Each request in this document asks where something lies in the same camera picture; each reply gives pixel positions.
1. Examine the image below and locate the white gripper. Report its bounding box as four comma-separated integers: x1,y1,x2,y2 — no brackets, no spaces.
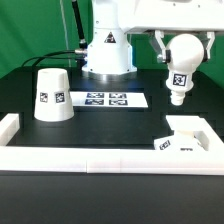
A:
118,0,224,64

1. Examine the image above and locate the white lamp bulb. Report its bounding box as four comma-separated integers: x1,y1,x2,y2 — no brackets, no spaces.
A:
166,34,204,106

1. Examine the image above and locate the white lamp base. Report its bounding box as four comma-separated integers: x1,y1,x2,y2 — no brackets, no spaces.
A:
154,115,205,152

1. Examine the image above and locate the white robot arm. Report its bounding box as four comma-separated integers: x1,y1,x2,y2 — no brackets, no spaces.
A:
83,0,224,78

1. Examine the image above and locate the white lamp shade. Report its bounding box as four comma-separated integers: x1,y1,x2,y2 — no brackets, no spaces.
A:
34,68,74,122

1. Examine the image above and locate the white marker sheet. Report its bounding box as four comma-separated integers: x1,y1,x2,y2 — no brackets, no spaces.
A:
70,91,148,108

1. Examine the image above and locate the white foam border frame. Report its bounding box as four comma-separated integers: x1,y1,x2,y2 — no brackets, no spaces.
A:
0,113,224,175

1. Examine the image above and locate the black cable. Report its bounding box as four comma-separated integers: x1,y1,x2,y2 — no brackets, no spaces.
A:
21,50,88,68

